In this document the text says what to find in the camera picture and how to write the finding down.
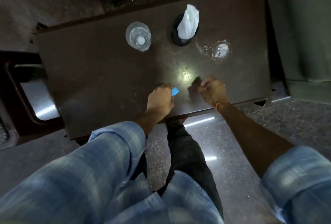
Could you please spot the black mesh holder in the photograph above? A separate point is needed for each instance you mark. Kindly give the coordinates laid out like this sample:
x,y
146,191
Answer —
x,y
181,40

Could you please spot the clear drinking glass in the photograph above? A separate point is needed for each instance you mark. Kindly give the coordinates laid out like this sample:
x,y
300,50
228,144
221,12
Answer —
x,y
138,36

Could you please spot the dark wooden stool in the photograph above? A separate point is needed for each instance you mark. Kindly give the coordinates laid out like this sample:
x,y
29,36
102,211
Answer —
x,y
28,97

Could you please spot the person's left hand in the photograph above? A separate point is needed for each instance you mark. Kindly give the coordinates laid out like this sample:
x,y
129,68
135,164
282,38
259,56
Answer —
x,y
160,102

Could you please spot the dark wooden coffee table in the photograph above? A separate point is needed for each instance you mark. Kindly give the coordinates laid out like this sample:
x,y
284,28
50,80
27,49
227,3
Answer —
x,y
103,63

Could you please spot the green fabric armchair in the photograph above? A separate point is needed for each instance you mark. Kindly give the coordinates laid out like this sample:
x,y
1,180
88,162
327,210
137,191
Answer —
x,y
300,37

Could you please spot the person's right hand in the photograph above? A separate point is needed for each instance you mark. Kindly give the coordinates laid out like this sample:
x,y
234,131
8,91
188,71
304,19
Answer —
x,y
213,92

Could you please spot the white paper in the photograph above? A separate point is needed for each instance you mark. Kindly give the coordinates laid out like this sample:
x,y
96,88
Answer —
x,y
188,23

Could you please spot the small clear glass object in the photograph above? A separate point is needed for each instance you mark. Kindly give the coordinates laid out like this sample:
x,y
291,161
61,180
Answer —
x,y
219,50

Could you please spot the person's left forearm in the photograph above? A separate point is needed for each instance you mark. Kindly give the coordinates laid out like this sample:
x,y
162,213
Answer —
x,y
147,123

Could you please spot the blue checked shirt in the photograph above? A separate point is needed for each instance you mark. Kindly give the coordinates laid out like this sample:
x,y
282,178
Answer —
x,y
77,179

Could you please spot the person's right forearm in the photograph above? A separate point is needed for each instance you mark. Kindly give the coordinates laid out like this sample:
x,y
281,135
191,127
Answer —
x,y
253,138

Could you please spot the blue small lighter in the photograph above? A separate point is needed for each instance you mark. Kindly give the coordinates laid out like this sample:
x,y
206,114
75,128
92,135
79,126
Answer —
x,y
175,92

